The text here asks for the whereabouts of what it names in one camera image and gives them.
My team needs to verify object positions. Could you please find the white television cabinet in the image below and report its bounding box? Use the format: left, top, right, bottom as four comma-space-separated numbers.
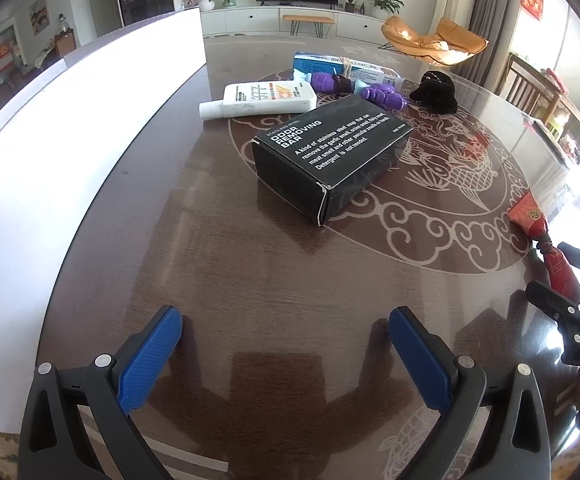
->
201, 2, 395, 41

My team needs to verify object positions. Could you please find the black printed box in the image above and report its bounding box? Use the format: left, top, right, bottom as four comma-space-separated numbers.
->
251, 96, 415, 227

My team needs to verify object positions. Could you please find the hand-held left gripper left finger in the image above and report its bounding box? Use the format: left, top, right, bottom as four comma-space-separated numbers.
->
17, 305, 184, 480

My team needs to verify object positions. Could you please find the red candy-shaped pouch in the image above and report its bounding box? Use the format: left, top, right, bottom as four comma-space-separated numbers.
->
508, 197, 580, 302

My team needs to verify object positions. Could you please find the brown patterned desktop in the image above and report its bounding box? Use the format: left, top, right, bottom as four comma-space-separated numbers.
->
37, 35, 580, 480

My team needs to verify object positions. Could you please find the wooden bench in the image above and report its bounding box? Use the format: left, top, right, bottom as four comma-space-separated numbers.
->
283, 14, 335, 37

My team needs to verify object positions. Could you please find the wooden slatted chair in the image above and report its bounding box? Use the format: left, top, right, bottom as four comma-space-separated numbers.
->
502, 53, 560, 121

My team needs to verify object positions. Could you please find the small black hat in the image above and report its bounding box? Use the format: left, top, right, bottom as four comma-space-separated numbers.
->
409, 71, 459, 116

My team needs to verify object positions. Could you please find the wall painting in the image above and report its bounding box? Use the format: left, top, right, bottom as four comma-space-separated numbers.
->
29, 0, 49, 36

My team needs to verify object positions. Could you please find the grey curtain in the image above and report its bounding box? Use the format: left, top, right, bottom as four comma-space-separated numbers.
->
462, 0, 528, 96

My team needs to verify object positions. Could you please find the purple toy dumbbell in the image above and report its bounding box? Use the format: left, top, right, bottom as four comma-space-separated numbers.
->
292, 71, 408, 111

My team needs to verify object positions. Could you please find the blue and white cream box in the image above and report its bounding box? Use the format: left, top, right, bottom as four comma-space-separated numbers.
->
291, 51, 403, 86

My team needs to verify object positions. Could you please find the white lotion tube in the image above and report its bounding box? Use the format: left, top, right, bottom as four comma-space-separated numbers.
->
199, 81, 318, 121

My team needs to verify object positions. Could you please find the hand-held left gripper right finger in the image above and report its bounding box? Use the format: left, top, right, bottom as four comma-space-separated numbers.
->
388, 306, 553, 480

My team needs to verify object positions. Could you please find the large leafy potted plant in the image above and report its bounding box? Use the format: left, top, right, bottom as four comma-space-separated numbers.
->
362, 0, 405, 20

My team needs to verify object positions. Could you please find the orange lounge chair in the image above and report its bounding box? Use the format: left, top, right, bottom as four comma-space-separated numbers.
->
381, 15, 489, 67

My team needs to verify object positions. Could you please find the white cardboard box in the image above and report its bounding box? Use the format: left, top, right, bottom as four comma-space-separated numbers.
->
0, 6, 208, 433

